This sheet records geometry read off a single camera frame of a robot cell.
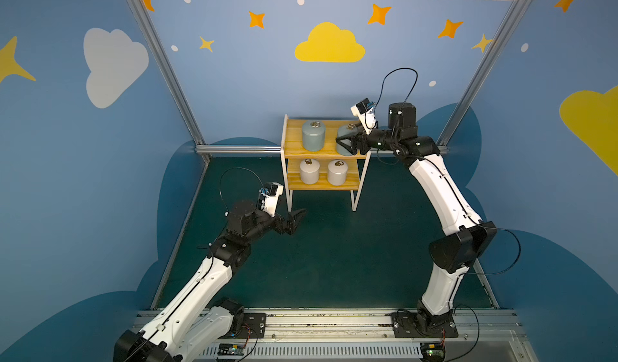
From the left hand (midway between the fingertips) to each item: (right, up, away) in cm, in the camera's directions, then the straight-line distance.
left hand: (293, 201), depth 74 cm
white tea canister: (+5, +10, +13) cm, 17 cm away
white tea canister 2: (+15, +10, +12) cm, 22 cm away
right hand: (+17, +22, +1) cm, 28 cm away
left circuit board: (-19, -45, -3) cm, 49 cm away
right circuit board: (+43, -47, -1) cm, 63 cm away
